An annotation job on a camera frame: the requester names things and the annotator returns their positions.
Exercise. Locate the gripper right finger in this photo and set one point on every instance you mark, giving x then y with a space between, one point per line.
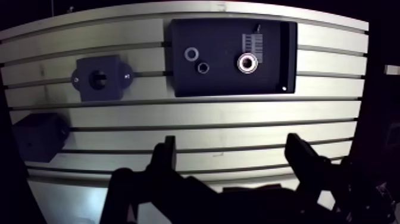
315 170

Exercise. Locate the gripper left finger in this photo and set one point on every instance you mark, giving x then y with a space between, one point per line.
162 187

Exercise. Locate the dark blue-grey housing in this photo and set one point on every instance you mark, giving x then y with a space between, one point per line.
109 89

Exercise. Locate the steel bearing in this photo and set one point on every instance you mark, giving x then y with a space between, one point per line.
198 71
187 58

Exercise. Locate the dark blue-grey tray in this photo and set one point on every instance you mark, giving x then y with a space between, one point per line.
225 81

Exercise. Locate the dark blue-grey block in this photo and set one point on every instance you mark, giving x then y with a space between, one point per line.
39 137

